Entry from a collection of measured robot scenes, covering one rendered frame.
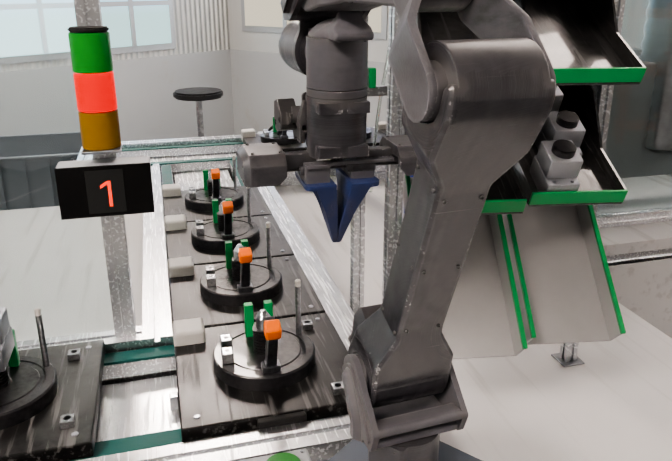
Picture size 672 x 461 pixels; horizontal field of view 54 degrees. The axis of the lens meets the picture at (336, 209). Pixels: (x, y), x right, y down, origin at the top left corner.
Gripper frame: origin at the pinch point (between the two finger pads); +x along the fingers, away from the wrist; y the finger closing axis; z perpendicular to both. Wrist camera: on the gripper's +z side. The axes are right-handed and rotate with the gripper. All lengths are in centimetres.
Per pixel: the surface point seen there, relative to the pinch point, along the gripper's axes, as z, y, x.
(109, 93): 30.0, 22.2, -7.4
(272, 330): 10.3, 5.1, 18.9
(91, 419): 11.8, 27.2, 28.7
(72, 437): 8.8, 29.1, 28.7
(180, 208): 90, 13, 30
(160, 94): 510, 14, 74
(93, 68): 29.3, 23.8, -10.7
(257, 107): 532, -71, 93
